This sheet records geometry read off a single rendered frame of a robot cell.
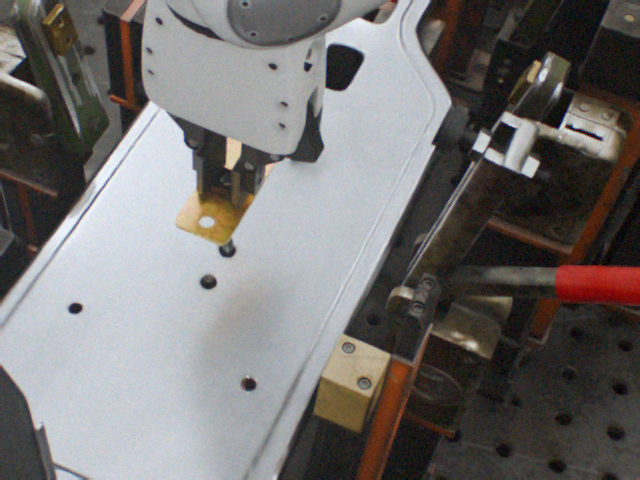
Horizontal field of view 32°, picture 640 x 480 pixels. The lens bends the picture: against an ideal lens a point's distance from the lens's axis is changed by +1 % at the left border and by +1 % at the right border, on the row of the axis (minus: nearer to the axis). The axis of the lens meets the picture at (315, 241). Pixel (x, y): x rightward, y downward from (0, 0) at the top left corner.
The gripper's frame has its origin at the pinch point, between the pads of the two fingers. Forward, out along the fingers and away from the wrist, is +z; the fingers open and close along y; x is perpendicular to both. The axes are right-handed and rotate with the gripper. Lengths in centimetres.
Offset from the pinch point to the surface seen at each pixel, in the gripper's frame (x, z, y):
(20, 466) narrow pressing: 26.7, -12.2, -3.5
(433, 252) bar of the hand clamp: 1.8, -2.2, -14.4
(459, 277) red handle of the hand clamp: 0.3, 1.2, -16.3
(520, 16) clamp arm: -32.2, 9.1, -11.8
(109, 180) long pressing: -1.6, 9.7, 10.3
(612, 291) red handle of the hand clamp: 0.9, -4.1, -24.6
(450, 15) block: -45, 24, -4
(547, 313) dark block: -22.1, 33.5, -24.1
